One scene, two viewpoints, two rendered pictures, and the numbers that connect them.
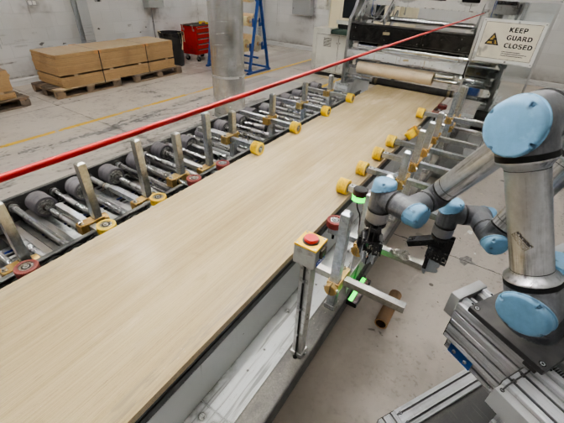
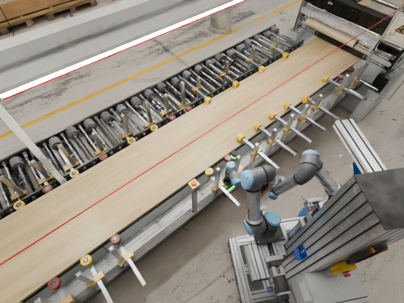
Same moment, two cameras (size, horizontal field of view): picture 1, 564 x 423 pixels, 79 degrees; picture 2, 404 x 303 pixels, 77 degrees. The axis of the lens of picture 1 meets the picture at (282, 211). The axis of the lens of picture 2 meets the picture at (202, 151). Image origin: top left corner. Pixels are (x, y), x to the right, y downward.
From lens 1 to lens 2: 1.26 m
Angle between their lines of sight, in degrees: 23
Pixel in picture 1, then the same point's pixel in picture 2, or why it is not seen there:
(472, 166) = not seen: hidden behind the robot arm
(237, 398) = (170, 219)
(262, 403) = (175, 224)
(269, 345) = (187, 203)
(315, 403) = (210, 223)
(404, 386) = not seen: hidden behind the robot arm
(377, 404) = (237, 231)
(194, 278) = (160, 175)
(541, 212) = (252, 204)
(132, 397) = (133, 214)
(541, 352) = (261, 238)
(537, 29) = not seen: outside the picture
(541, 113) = (247, 182)
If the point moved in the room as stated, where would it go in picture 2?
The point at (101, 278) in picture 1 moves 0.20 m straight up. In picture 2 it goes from (128, 168) to (122, 156)
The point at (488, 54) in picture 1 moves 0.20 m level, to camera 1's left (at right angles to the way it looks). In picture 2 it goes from (394, 38) to (376, 35)
